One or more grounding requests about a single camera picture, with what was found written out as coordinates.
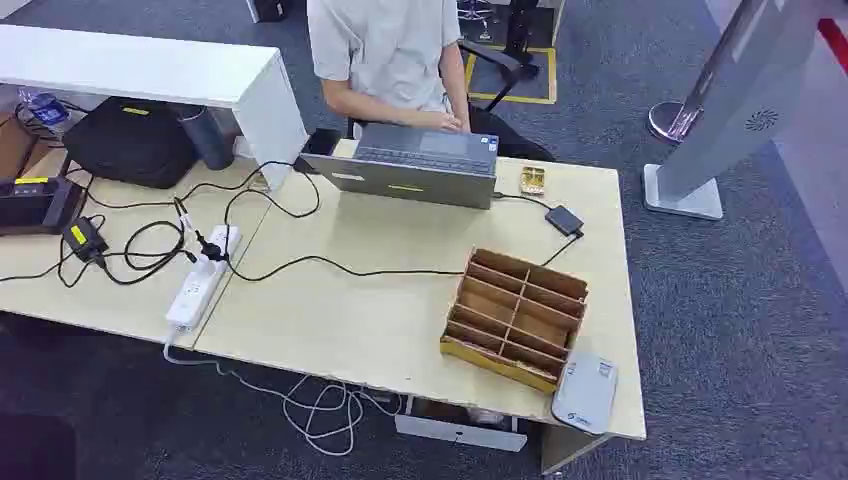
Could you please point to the white box under desk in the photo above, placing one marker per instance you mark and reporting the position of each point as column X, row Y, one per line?
column 460, row 430

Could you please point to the black laptop charger brick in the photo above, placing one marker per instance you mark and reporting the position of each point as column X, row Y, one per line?
column 564, row 220

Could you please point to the black device yellow label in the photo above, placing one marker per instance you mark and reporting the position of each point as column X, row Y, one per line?
column 33, row 204

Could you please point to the black backpack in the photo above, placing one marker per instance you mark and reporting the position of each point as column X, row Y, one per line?
column 129, row 142

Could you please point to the small gold box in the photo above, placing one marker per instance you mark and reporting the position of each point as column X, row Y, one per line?
column 532, row 179

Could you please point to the black power adapter yellow label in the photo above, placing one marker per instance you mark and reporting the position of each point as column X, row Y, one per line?
column 84, row 240

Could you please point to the white desk shelf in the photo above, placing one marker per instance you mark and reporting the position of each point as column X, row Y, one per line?
column 152, row 69

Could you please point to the wooden compartment box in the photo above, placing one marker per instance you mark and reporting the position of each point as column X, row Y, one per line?
column 515, row 318

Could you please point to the dark grey cup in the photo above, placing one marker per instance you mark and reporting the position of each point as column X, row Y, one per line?
column 206, row 138

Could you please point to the grey laptop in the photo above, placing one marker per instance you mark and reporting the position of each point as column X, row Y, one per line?
column 424, row 169

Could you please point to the grey kiosk stand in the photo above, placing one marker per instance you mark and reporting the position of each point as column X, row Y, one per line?
column 735, row 112

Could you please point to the white power strip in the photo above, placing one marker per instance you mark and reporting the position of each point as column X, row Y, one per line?
column 202, row 278

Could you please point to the plastic water bottle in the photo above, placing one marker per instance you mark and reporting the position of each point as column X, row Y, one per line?
column 41, row 109

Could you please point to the black plug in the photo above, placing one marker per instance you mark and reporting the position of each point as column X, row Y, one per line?
column 210, row 249

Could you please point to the black office chair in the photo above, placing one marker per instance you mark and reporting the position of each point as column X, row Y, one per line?
column 493, row 69

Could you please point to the person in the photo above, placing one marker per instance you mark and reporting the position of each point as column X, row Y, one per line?
column 384, row 53

